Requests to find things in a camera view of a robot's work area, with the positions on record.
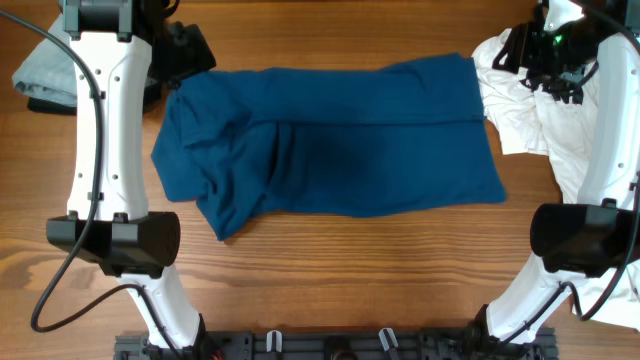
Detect blue polo shirt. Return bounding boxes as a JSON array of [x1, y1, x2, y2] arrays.
[[151, 54, 506, 240]]

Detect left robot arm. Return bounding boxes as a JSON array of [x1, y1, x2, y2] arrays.
[[46, 0, 222, 359]]

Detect folded black garment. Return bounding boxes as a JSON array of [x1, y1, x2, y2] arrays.
[[16, 77, 162, 116]]

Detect left black cable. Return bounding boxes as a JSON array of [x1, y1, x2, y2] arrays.
[[0, 7, 186, 360]]

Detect white t-shirt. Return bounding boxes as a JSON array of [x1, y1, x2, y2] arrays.
[[472, 29, 639, 339]]

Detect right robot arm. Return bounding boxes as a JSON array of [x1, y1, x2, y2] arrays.
[[455, 1, 639, 359]]

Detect folded light blue jeans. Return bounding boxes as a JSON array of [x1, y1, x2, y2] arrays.
[[12, 39, 77, 107]]

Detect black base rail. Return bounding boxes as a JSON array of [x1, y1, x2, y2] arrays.
[[113, 327, 559, 360]]

